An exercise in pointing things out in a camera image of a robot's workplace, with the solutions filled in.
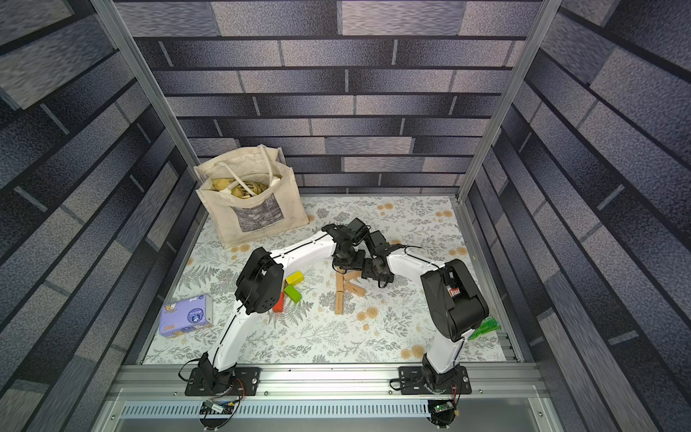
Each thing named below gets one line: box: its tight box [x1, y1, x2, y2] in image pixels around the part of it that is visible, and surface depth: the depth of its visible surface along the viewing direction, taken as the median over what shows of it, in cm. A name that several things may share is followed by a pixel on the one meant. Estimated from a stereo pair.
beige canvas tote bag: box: [193, 144, 310, 249], surface depth 96 cm
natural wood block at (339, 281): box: [335, 271, 345, 293], surface depth 94 cm
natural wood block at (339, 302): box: [334, 290, 345, 315], surface depth 89 cm
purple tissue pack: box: [158, 294, 214, 338], surface depth 82 cm
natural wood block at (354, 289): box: [343, 280, 367, 297], surface depth 94 cm
